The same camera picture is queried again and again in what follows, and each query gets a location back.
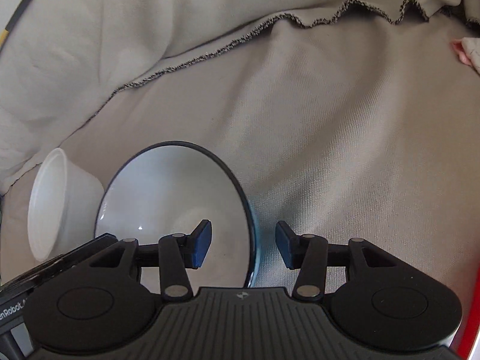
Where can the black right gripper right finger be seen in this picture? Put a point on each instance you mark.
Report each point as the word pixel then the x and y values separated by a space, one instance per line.
pixel 311 255

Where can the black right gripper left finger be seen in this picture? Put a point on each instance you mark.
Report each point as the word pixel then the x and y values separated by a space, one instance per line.
pixel 173 255

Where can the blue enamel bowl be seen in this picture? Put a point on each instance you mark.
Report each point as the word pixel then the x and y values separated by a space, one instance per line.
pixel 169 188

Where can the white plastic round bowl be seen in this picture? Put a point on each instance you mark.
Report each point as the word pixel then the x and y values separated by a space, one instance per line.
pixel 63 207

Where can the beige sofa cover cloth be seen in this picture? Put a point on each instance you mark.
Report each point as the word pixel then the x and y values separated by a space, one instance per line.
pixel 342 117

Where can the pink patterned baby cloth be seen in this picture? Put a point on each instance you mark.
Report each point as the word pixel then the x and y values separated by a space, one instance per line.
pixel 467 50

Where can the yellow black stick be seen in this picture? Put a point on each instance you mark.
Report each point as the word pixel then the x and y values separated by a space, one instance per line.
pixel 20 9

